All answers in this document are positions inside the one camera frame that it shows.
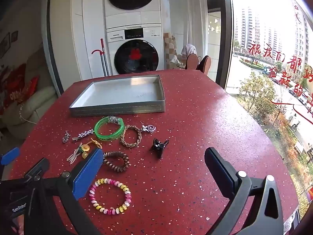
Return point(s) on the white washing machine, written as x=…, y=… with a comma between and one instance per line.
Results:
x=137, y=53

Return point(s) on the green translucent bangle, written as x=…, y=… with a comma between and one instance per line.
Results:
x=97, y=132

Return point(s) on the red cushion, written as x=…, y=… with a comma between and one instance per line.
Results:
x=14, y=85

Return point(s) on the beige hair clip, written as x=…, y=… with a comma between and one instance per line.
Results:
x=73, y=155

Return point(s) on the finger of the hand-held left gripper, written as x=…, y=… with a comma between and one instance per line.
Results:
x=9, y=155
x=36, y=170

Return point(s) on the checkered hanging cloth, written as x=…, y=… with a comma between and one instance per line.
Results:
x=168, y=46

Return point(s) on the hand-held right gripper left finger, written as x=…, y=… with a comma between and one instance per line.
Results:
x=88, y=173

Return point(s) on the silver star hair clip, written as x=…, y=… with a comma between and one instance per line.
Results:
x=84, y=134

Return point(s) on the black claw hair clip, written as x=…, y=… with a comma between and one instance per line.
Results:
x=157, y=148

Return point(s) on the white tumble dryer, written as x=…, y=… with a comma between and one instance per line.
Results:
x=132, y=9

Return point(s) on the cream sofa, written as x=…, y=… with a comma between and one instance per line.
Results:
x=36, y=102

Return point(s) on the white tall cabinet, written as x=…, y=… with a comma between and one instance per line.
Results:
x=80, y=29

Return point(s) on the grey shallow tray box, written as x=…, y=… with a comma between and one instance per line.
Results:
x=117, y=93

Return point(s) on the white towel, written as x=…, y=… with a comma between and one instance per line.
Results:
x=188, y=50

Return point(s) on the dark window frame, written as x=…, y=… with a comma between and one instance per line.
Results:
x=226, y=41

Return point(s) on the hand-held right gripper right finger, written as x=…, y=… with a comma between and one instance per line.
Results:
x=220, y=169

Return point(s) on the wall picture frames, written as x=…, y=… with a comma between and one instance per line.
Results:
x=7, y=42

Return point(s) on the red window lettering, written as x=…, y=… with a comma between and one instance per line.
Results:
x=281, y=63

